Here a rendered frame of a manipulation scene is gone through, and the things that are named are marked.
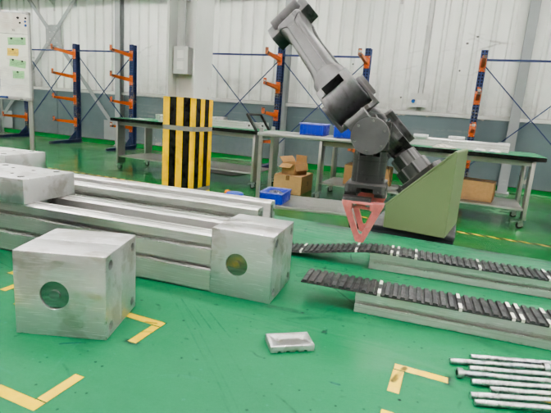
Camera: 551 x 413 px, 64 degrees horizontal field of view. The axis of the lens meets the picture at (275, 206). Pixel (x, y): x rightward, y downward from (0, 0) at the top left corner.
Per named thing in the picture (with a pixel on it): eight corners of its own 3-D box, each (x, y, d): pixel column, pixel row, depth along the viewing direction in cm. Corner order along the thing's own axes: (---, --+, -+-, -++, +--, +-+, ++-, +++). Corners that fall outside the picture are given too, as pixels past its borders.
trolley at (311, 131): (358, 229, 420) (371, 122, 399) (358, 246, 367) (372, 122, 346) (253, 217, 438) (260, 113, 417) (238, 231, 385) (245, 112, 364)
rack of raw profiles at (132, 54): (-3, 137, 1026) (-9, 37, 980) (31, 136, 1108) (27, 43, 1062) (107, 151, 905) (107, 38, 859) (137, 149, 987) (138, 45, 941)
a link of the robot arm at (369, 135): (362, 74, 76) (323, 108, 78) (356, 66, 65) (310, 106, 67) (406, 129, 75) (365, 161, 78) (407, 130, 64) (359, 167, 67)
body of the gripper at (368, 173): (343, 193, 73) (348, 149, 72) (351, 185, 83) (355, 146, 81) (384, 198, 71) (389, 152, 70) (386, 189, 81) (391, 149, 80)
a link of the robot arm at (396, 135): (416, 152, 116) (399, 165, 118) (393, 122, 118) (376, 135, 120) (413, 149, 108) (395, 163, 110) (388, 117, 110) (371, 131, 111)
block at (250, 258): (293, 274, 72) (298, 218, 70) (269, 304, 60) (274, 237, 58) (241, 265, 74) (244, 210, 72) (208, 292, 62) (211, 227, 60)
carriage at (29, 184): (75, 209, 80) (74, 171, 79) (25, 221, 70) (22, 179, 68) (6, 197, 85) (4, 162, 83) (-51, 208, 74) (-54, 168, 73)
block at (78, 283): (142, 297, 59) (143, 229, 57) (106, 341, 48) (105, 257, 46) (68, 291, 59) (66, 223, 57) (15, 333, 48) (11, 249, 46)
